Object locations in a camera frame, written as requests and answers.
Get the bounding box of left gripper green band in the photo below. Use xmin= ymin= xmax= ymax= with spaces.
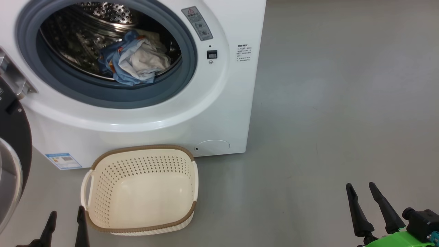
xmin=15 ymin=205 xmax=91 ymax=247

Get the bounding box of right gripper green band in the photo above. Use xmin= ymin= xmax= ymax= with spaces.
xmin=345 ymin=181 xmax=439 ymax=247

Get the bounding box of black glass washing machine door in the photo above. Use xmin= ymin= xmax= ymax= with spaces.
xmin=0 ymin=47 xmax=33 ymax=234

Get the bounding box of blue cartoon print garment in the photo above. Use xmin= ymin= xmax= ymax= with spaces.
xmin=98 ymin=30 xmax=162 ymax=86

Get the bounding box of white cream garment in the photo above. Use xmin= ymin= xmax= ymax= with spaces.
xmin=118 ymin=29 xmax=171 ymax=81

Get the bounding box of cream perforated laundry basket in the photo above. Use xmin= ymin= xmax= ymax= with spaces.
xmin=80 ymin=144 xmax=199 ymax=236

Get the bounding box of white front-load washing machine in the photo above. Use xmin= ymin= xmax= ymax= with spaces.
xmin=0 ymin=0 xmax=267 ymax=170

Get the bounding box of blue energy label sticker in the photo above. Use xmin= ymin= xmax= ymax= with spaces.
xmin=45 ymin=152 xmax=83 ymax=170

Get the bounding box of round white filter cover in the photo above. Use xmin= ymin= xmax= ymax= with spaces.
xmin=194 ymin=139 xmax=231 ymax=156

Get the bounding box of grey warning sticker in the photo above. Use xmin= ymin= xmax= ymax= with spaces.
xmin=181 ymin=6 xmax=214 ymax=42

